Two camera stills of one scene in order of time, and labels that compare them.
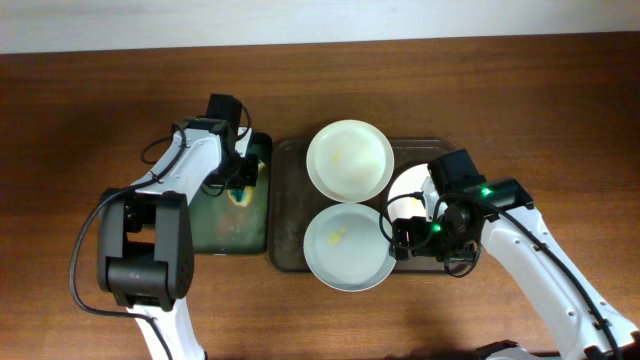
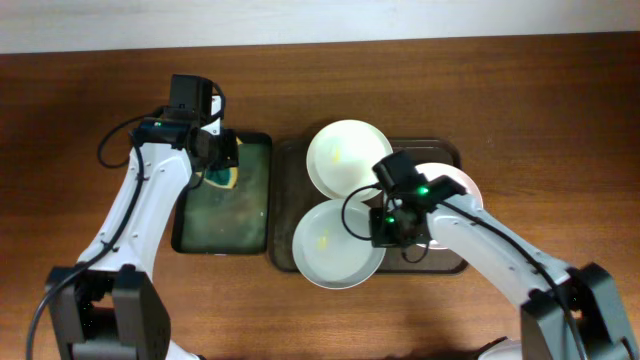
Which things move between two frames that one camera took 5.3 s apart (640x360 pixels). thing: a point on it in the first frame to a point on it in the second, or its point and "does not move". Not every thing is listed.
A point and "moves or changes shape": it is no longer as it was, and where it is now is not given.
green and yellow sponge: [241, 196] moves or changes shape
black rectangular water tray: [238, 220] does not move
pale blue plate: [345, 249] moves or changes shape
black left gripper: [252, 178] to [232, 157]
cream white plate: [350, 161] does not move
